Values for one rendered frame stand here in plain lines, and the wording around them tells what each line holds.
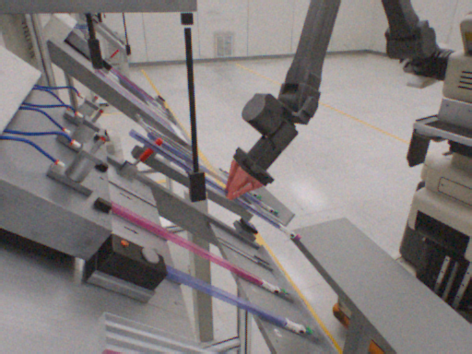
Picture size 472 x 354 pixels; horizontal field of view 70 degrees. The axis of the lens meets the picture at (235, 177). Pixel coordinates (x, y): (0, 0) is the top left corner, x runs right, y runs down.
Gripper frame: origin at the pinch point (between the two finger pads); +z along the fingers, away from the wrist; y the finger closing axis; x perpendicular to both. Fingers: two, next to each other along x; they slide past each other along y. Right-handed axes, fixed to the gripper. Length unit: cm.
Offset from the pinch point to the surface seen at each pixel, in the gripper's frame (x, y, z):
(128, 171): -19.4, -4.6, 8.5
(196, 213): 1.5, -7.5, 10.4
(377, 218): 168, -87, -21
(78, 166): -33.6, 23.3, 0.9
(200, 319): 46, -26, 54
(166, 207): -5.9, -7.4, 12.8
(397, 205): 187, -96, -39
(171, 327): -16.3, 32.6, 9.6
